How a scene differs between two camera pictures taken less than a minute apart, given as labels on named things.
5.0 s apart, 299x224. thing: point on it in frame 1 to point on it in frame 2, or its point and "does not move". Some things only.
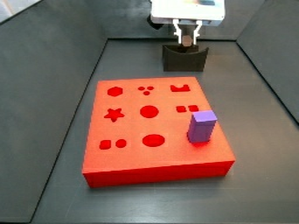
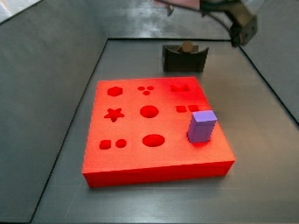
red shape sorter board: [136, 140] does not move
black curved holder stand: [183, 59] does not move
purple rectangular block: [202, 124] does not move
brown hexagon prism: [187, 41] to [187, 46]
